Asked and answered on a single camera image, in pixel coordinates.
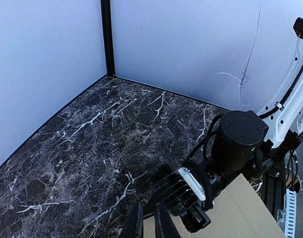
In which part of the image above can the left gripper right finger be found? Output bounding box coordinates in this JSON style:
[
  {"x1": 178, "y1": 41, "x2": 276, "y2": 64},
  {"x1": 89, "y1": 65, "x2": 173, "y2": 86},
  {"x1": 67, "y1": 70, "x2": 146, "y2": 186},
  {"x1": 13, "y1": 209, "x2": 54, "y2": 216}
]
[{"x1": 154, "y1": 203, "x2": 181, "y2": 238}]

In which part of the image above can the brown cardboard box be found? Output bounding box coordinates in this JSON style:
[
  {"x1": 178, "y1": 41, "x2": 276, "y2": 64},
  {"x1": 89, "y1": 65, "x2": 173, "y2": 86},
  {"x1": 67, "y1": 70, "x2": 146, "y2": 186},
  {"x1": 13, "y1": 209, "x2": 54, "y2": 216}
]
[{"x1": 143, "y1": 175, "x2": 285, "y2": 238}]

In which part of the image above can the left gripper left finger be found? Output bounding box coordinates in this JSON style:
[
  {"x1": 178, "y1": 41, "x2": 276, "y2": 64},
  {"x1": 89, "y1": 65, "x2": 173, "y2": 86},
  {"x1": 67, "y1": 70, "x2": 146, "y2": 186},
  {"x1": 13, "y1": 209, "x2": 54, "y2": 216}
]
[{"x1": 119, "y1": 203, "x2": 144, "y2": 238}]

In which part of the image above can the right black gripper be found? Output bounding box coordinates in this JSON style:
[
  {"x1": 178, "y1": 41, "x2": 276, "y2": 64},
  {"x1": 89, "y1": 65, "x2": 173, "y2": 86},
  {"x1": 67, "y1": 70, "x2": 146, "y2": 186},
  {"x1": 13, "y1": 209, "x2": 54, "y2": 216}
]
[{"x1": 151, "y1": 165, "x2": 211, "y2": 233}]

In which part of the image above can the white slotted cable duct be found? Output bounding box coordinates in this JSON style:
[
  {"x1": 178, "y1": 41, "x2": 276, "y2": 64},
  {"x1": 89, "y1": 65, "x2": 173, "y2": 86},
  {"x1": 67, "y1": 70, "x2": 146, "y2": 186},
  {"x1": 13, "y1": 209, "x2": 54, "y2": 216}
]
[{"x1": 284, "y1": 189, "x2": 297, "y2": 238}]

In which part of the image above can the right black frame post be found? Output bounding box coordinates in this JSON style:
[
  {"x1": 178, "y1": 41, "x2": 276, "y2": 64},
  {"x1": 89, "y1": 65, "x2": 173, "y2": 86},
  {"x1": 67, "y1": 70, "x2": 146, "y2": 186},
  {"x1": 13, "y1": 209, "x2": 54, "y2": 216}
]
[{"x1": 101, "y1": 0, "x2": 116, "y2": 77}]

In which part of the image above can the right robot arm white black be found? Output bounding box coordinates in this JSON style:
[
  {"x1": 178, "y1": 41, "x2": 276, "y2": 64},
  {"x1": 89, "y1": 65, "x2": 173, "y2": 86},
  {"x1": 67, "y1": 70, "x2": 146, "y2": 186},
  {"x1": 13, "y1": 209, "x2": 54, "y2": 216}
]
[{"x1": 143, "y1": 17, "x2": 303, "y2": 233}]

